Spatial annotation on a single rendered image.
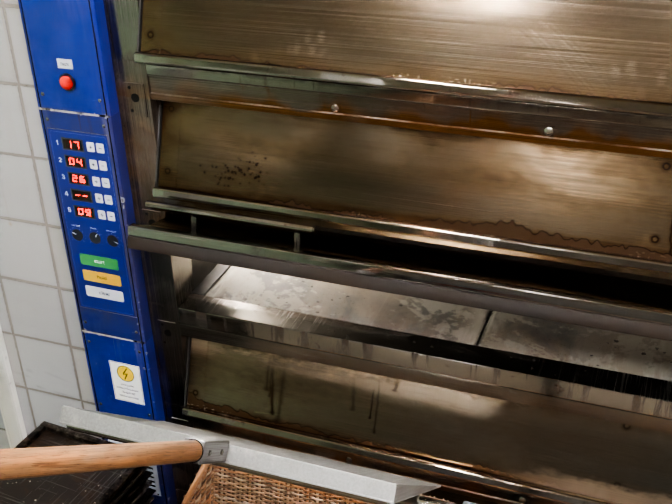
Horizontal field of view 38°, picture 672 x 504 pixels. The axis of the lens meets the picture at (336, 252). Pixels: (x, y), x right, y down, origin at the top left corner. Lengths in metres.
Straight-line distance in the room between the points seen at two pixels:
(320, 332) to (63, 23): 0.74
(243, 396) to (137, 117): 0.62
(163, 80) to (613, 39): 0.78
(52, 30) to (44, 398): 0.94
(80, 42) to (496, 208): 0.79
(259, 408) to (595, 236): 0.82
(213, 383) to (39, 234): 0.48
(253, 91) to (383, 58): 0.26
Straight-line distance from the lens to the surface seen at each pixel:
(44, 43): 1.87
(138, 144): 1.88
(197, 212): 1.75
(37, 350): 2.32
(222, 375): 2.08
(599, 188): 1.62
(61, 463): 1.08
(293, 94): 1.69
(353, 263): 1.61
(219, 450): 1.45
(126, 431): 1.55
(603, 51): 1.52
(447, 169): 1.65
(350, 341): 1.88
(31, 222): 2.12
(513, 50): 1.54
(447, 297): 1.58
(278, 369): 2.02
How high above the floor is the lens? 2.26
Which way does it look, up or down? 30 degrees down
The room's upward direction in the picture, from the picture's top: 2 degrees counter-clockwise
